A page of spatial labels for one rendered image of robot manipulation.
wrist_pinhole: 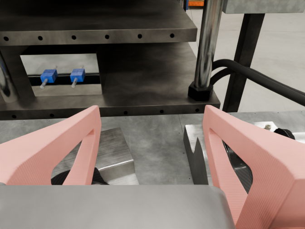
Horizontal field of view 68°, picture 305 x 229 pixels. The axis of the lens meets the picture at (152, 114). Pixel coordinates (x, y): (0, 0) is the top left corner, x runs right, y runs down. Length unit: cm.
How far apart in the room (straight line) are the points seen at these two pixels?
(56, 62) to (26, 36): 13
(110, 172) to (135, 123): 30
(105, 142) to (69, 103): 42
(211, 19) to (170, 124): 36
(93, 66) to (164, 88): 30
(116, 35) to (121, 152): 47
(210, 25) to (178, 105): 30
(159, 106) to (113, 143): 38
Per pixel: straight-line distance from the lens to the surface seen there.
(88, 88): 94
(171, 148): 67
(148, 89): 96
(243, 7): 96
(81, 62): 89
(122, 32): 84
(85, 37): 87
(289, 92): 84
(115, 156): 50
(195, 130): 64
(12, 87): 101
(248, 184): 49
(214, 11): 79
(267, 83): 83
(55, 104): 94
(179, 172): 61
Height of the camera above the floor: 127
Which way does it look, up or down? 37 degrees down
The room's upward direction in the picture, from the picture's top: straight up
